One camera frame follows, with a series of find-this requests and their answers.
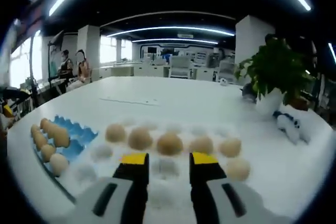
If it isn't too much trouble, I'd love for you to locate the white flat strip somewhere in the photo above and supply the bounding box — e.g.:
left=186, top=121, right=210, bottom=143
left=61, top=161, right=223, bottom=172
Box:
left=99, top=97, right=160, bottom=107

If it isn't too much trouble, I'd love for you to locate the row of white desks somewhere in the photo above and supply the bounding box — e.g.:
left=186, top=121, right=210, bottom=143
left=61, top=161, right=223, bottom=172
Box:
left=90, top=62, right=171, bottom=82

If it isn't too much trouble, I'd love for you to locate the white table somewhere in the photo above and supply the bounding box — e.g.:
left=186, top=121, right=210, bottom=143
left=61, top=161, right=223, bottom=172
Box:
left=6, top=76, right=334, bottom=224

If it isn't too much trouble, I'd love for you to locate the black light stand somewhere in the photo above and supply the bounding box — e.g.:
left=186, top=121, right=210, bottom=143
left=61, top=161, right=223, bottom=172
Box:
left=48, top=30, right=66, bottom=96

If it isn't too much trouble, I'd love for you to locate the white plastic egg holder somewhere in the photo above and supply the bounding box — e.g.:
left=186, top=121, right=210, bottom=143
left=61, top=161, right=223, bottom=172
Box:
left=67, top=118, right=260, bottom=209

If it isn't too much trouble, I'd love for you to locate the white square pillar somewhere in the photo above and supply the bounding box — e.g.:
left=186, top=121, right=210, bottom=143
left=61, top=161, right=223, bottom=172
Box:
left=77, top=24, right=101, bottom=81
left=235, top=15, right=276, bottom=65

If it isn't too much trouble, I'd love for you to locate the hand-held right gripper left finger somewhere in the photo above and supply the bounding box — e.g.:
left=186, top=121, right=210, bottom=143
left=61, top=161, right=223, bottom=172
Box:
left=75, top=152, right=150, bottom=224

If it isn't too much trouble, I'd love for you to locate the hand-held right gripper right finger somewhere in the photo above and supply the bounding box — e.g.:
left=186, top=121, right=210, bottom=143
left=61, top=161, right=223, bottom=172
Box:
left=189, top=152, right=274, bottom=224

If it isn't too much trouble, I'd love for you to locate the dark grey object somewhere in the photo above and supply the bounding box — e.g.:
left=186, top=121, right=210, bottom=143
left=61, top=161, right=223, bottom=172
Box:
left=240, top=82, right=258, bottom=102

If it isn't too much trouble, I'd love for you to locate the blue egg tray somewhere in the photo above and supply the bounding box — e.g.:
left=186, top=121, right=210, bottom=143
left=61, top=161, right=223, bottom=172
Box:
left=31, top=115, right=99, bottom=180

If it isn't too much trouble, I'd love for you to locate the batch of brown eggs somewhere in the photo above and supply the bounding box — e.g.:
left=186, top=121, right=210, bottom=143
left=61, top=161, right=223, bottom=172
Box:
left=104, top=123, right=251, bottom=182

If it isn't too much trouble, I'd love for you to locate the green potted plant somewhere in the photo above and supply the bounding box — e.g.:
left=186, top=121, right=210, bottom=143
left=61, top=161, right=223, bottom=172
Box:
left=234, top=34, right=316, bottom=116

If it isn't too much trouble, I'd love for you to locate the white office chair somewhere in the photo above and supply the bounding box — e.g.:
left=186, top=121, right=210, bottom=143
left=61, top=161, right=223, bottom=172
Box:
left=169, top=56, right=193, bottom=78
left=218, top=60, right=236, bottom=82

